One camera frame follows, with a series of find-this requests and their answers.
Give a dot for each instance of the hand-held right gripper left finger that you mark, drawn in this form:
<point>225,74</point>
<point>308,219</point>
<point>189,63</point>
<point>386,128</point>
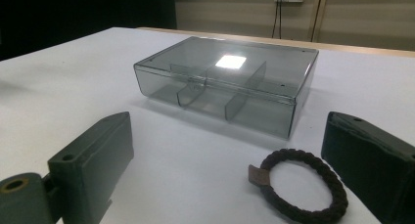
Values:
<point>94,158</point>

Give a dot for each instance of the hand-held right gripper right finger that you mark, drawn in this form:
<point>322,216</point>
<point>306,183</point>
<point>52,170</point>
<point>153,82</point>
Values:
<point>375,158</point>

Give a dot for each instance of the clear grey plastic compartment box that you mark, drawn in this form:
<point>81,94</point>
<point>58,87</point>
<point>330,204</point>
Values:
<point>228,87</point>

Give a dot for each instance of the white table mat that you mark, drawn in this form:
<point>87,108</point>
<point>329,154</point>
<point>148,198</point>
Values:
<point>81,93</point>

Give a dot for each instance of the wooden table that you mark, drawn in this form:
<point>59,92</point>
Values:
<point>342,48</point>

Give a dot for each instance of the black curtain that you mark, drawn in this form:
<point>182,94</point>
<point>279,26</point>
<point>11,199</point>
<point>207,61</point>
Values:
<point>81,12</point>

